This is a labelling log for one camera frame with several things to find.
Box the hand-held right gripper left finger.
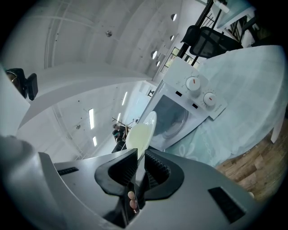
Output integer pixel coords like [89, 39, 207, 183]
[38, 148, 138, 229]

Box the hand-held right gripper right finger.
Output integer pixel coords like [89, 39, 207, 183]
[135, 149, 268, 230]

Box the white plate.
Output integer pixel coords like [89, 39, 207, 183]
[125, 111, 158, 164]

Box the person's right hand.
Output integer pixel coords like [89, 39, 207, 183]
[127, 190, 138, 214]

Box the framed window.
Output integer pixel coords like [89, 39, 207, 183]
[163, 46, 180, 69]

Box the black office chair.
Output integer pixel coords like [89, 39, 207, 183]
[181, 25, 243, 59]

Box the white desk with glass top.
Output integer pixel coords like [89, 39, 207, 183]
[216, 0, 258, 34]

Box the black head-mounted camera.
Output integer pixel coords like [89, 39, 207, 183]
[5, 68, 38, 101]

